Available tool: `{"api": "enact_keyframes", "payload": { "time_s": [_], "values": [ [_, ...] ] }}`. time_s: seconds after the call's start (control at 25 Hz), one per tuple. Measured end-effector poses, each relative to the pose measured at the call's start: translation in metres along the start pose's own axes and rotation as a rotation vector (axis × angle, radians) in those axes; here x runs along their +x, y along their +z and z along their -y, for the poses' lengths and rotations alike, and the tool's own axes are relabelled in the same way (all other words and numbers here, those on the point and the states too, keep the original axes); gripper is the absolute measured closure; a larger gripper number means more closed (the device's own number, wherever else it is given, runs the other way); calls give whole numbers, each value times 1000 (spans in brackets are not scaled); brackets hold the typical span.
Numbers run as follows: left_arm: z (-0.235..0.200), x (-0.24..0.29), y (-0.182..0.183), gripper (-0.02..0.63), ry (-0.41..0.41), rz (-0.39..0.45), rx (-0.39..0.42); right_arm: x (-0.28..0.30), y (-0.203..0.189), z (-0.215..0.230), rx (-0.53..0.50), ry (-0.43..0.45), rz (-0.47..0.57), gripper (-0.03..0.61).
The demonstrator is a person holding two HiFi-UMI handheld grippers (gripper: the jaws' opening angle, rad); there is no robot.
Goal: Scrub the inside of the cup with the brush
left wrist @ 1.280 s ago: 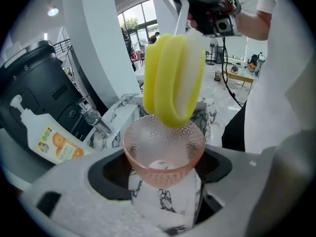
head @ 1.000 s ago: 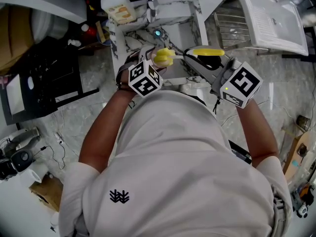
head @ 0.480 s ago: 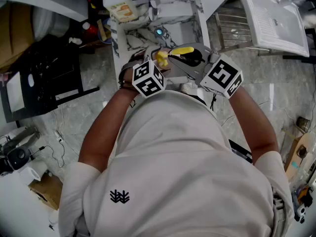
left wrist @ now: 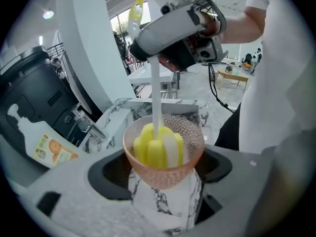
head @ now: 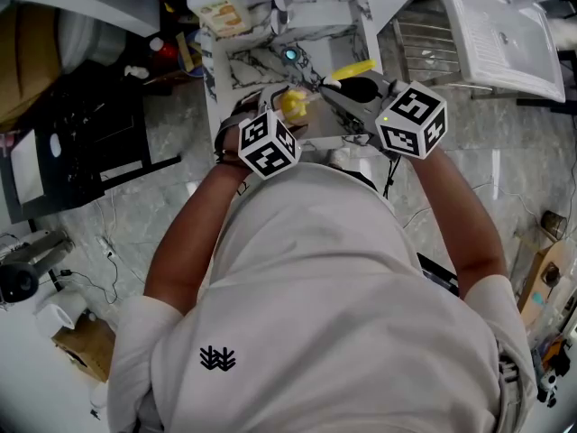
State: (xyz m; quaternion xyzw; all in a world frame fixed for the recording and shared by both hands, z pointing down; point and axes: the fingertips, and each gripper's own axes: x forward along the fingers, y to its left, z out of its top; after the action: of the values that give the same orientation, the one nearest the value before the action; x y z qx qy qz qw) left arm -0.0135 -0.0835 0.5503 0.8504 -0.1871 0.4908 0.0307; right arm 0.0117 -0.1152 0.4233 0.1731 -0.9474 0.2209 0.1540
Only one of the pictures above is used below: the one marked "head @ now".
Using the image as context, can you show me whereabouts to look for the black floor cable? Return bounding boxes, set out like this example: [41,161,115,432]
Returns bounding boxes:
[60,235,122,304]

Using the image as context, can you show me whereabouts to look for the blue plastic basin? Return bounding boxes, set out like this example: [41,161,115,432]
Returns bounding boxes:
[175,32,206,79]

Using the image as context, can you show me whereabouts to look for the red bottle white cap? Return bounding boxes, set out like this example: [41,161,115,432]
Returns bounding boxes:
[148,36,179,70]

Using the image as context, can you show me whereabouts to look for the glass jar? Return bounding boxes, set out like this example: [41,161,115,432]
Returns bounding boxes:
[540,209,567,244]

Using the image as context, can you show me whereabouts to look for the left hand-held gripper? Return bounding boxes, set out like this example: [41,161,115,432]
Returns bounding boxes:
[214,83,303,181]

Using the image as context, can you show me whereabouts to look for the white pump soap bottle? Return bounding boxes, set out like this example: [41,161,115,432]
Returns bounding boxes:
[182,0,252,38]

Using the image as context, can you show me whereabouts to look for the person's left forearm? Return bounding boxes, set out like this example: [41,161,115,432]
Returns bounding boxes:
[143,158,252,315]

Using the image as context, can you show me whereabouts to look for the grey bag strap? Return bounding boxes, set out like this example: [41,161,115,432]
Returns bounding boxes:
[495,338,538,433]

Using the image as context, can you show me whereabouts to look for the chrome faucet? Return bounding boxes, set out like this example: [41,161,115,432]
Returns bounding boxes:
[270,0,297,36]

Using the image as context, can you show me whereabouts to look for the white cylindrical container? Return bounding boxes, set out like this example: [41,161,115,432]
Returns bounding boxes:
[34,293,90,334]

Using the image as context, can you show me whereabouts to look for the brown cardboard sheets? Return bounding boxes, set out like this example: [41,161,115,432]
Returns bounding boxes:
[0,5,62,128]

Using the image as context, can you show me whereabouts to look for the yellow sponge brush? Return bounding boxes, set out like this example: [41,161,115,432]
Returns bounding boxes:
[278,59,378,117]

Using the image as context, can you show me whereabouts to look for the grey camera device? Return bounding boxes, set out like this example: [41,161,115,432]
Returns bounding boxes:
[0,228,76,307]

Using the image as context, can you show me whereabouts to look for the black wrist strap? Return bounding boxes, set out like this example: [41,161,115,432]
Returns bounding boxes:
[214,147,244,167]

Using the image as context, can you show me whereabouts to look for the person's left hand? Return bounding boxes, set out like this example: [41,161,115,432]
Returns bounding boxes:
[222,126,243,157]

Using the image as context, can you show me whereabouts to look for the white panel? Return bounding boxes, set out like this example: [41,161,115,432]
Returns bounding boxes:
[9,128,45,205]

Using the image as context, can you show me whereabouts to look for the low wooden table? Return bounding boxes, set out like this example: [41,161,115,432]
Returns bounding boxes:
[517,241,577,329]

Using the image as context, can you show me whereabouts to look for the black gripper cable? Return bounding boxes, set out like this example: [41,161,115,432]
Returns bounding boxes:
[382,155,403,198]

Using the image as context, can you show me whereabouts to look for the black orange device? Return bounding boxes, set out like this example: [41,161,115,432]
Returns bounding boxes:
[534,336,572,409]

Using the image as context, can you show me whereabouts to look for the white sink basin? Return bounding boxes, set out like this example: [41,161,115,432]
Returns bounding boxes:
[435,0,567,104]

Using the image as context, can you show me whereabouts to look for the person's right forearm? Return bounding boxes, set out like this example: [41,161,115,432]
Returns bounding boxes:
[409,149,508,300]

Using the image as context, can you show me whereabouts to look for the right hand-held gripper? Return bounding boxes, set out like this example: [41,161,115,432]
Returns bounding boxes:
[318,69,449,161]

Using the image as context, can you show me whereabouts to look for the person's black trousers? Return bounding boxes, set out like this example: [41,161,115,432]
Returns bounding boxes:
[342,167,380,193]

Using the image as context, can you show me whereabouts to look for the cardboard box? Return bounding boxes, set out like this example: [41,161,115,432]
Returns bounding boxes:
[50,318,117,383]

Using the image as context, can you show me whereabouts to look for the black metal rack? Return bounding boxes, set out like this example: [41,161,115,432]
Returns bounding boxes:
[0,74,182,226]

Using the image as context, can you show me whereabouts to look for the marble sink cabinet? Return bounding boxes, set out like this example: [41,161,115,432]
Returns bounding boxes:
[200,0,384,152]

